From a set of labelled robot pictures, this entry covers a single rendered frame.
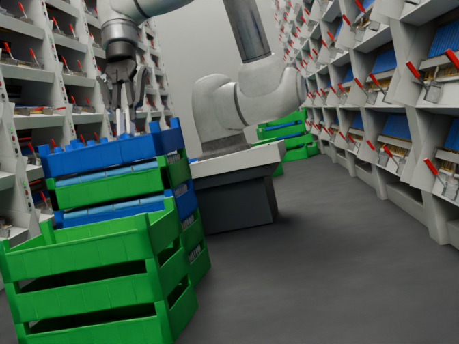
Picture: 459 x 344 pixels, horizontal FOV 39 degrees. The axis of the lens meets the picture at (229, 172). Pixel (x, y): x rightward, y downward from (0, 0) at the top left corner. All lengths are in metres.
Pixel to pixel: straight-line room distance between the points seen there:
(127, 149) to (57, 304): 0.43
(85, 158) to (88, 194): 0.09
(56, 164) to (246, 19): 0.84
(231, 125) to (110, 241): 1.06
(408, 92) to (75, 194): 0.79
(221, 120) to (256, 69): 0.21
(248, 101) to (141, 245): 1.05
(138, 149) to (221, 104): 0.70
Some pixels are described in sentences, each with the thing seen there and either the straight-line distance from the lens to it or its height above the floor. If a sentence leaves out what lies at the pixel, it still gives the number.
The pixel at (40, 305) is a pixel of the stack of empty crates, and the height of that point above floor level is 0.11.
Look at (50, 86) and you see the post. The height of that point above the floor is 0.66.
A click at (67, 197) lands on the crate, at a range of 1.59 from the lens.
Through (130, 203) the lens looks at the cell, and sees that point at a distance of 1.54.
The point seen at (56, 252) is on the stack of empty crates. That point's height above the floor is 0.20.
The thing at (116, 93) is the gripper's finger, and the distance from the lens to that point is 1.60.
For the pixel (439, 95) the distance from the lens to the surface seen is 1.31.
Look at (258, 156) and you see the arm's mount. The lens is 2.07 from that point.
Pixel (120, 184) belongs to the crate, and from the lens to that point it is 1.53.
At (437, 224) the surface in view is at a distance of 1.51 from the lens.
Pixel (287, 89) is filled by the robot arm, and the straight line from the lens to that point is 2.10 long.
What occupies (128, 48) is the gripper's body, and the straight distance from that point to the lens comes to 1.63.
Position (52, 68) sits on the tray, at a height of 0.73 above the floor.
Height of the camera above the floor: 0.38
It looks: 5 degrees down
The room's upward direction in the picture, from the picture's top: 12 degrees counter-clockwise
